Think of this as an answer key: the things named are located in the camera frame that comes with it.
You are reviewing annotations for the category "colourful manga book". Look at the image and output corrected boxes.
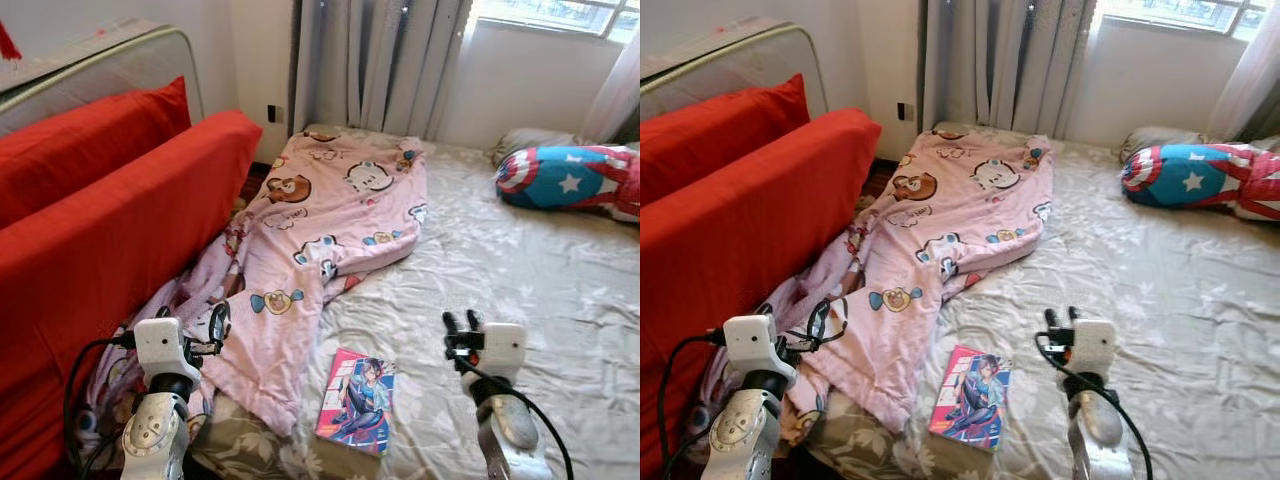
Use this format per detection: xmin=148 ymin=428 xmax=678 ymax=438
xmin=314 ymin=347 xmax=398 ymax=456
xmin=928 ymin=345 xmax=1013 ymax=453

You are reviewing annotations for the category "bed with floral grey sheet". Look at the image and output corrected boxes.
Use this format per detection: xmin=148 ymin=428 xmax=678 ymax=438
xmin=190 ymin=125 xmax=641 ymax=480
xmin=800 ymin=122 xmax=1280 ymax=480

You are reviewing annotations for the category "thick red cushion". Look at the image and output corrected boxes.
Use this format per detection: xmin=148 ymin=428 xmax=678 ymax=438
xmin=0 ymin=110 xmax=264 ymax=480
xmin=640 ymin=108 xmax=883 ymax=479

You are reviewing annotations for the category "pink cartoon print blanket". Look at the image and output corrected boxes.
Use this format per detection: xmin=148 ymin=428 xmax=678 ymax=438
xmin=80 ymin=128 xmax=431 ymax=441
xmin=700 ymin=127 xmax=1054 ymax=433

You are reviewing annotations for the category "Captain America bolster pillow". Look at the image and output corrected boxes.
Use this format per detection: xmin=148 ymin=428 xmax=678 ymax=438
xmin=1120 ymin=143 xmax=1280 ymax=223
xmin=495 ymin=145 xmax=641 ymax=223

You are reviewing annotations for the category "small taupe pillow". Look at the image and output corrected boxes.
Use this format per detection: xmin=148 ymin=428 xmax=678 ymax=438
xmin=1118 ymin=125 xmax=1216 ymax=166
xmin=490 ymin=127 xmax=591 ymax=166

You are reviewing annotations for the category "thin red cushion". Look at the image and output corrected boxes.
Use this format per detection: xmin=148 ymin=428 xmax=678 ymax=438
xmin=0 ymin=76 xmax=193 ymax=229
xmin=640 ymin=73 xmax=811 ymax=221

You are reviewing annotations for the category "grey pleated curtain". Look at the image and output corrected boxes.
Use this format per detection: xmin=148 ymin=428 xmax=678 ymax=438
xmin=918 ymin=0 xmax=1099 ymax=139
xmin=292 ymin=0 xmax=473 ymax=139

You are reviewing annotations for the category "white sheer curtain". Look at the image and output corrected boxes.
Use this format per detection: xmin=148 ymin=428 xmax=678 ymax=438
xmin=1205 ymin=30 xmax=1280 ymax=141
xmin=583 ymin=30 xmax=641 ymax=146

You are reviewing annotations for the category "white framed window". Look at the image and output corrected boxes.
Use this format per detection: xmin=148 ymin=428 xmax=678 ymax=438
xmin=1095 ymin=0 xmax=1280 ymax=43
xmin=470 ymin=0 xmax=641 ymax=46

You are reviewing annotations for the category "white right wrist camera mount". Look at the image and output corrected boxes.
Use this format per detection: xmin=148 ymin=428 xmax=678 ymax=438
xmin=478 ymin=322 xmax=529 ymax=386
xmin=1070 ymin=318 xmax=1118 ymax=381

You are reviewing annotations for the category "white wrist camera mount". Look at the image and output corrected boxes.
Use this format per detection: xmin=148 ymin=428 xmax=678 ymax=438
xmin=722 ymin=314 xmax=798 ymax=379
xmin=132 ymin=317 xmax=203 ymax=379
xmin=478 ymin=322 xmax=529 ymax=386
xmin=1070 ymin=318 xmax=1118 ymax=381

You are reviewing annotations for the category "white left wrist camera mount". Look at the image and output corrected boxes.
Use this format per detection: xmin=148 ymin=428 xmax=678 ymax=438
xmin=722 ymin=314 xmax=798 ymax=379
xmin=132 ymin=317 xmax=203 ymax=379

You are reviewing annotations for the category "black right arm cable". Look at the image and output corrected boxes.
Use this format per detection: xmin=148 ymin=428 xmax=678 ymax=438
xmin=1035 ymin=335 xmax=1154 ymax=480
xmin=455 ymin=355 xmax=576 ymax=480

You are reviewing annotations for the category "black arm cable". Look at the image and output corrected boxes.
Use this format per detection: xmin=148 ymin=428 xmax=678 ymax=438
xmin=62 ymin=335 xmax=138 ymax=476
xmin=1035 ymin=335 xmax=1154 ymax=480
xmin=655 ymin=333 xmax=728 ymax=476
xmin=455 ymin=355 xmax=576 ymax=480

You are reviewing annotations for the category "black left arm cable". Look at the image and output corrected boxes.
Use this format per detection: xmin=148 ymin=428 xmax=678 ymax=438
xmin=655 ymin=333 xmax=728 ymax=476
xmin=62 ymin=335 xmax=138 ymax=476

